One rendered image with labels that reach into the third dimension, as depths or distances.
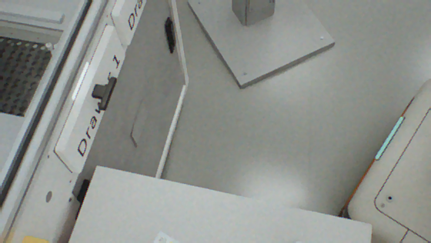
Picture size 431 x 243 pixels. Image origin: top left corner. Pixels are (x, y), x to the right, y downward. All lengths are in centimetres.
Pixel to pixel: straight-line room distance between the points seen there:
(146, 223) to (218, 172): 87
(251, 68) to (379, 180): 73
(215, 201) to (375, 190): 70
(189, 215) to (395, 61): 138
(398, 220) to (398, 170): 16
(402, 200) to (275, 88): 71
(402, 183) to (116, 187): 92
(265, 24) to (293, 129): 49
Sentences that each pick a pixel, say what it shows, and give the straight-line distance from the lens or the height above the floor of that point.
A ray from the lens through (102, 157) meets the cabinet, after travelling 120.
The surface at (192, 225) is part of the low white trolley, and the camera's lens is 99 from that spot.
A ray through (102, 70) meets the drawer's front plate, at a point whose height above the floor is 90.
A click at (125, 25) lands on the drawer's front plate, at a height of 88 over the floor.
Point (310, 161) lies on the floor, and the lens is 187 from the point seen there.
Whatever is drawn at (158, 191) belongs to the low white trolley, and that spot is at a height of 76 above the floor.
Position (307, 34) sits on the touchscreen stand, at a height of 3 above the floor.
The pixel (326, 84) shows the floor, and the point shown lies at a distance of 204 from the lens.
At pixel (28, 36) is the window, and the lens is 81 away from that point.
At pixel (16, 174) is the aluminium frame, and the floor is 99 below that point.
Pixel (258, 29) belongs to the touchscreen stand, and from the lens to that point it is 211.
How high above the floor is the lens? 172
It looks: 63 degrees down
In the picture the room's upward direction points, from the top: 4 degrees counter-clockwise
